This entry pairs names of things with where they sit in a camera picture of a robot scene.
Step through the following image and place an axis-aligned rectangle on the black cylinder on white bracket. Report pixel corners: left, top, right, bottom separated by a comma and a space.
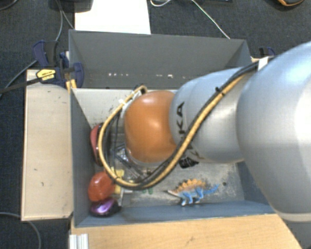
179, 156, 200, 169

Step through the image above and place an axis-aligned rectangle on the orange-red toy fruit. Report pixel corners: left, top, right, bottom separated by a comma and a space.
88, 171, 117, 202

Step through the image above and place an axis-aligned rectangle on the grey metal bin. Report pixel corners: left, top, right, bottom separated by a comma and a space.
68, 29, 278, 228

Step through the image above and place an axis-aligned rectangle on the yellow block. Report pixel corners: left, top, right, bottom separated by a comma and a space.
114, 169, 125, 194

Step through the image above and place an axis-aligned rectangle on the purple and black oval object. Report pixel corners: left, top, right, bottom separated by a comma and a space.
90, 198, 122, 218

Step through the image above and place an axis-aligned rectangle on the blue and orange toy dinosaur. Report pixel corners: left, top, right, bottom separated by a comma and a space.
167, 178, 220, 206

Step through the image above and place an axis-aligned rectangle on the red round object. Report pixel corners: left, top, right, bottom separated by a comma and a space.
90, 123, 106, 167

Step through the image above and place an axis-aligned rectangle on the pale wood board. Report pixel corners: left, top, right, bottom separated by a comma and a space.
21, 70, 75, 222

